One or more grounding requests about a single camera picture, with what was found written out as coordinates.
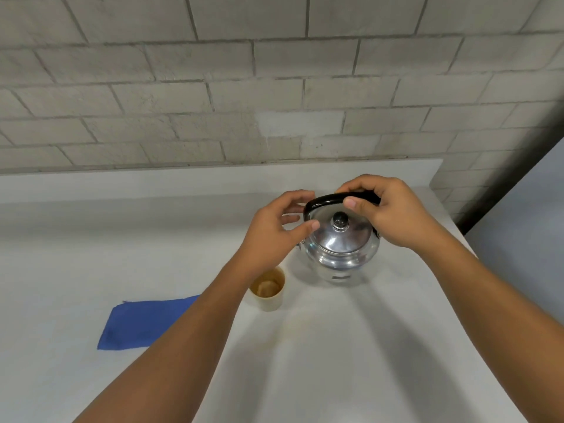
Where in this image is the person's right hand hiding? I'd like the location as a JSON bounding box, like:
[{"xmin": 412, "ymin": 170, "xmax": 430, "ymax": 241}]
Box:
[{"xmin": 335, "ymin": 174, "xmax": 441, "ymax": 252}]

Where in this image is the person's left hand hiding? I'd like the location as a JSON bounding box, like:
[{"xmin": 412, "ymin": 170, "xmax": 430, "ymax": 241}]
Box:
[{"xmin": 238, "ymin": 189, "xmax": 321, "ymax": 275}]

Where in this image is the silver metal kettle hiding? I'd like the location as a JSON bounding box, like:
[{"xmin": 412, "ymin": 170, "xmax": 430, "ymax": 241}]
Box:
[{"xmin": 298, "ymin": 192, "xmax": 382, "ymax": 284}]

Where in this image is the person's left forearm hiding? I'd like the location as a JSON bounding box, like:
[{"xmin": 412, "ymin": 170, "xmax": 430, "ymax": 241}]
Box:
[{"xmin": 73, "ymin": 254, "xmax": 287, "ymax": 423}]

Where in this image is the person's right forearm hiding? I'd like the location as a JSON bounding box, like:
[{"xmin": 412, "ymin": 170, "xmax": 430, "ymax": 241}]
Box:
[{"xmin": 410, "ymin": 229, "xmax": 564, "ymax": 423}]

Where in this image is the silver kettle lid black knob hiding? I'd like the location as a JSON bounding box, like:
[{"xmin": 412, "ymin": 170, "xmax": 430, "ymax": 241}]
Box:
[{"xmin": 311, "ymin": 203, "xmax": 374, "ymax": 255}]

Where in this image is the beige paper cup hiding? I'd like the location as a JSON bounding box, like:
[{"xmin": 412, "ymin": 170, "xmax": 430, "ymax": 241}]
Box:
[{"xmin": 249, "ymin": 266, "xmax": 286, "ymax": 312}]

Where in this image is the blue cloth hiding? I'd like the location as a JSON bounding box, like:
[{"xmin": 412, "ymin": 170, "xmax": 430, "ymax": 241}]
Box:
[{"xmin": 97, "ymin": 295, "xmax": 202, "ymax": 351}]

